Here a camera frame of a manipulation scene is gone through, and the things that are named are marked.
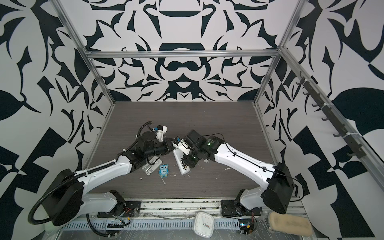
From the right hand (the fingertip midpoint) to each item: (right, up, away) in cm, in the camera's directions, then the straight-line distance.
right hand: (185, 159), depth 75 cm
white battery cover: (-14, -1, -5) cm, 15 cm away
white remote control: (-3, +1, -1) cm, 3 cm away
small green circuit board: (+29, -30, -4) cm, 42 cm away
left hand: (-1, +9, +1) cm, 9 cm away
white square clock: (+9, -27, -8) cm, 29 cm away
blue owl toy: (-13, -9, +10) cm, 18 cm away
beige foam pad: (+47, -26, -9) cm, 54 cm away
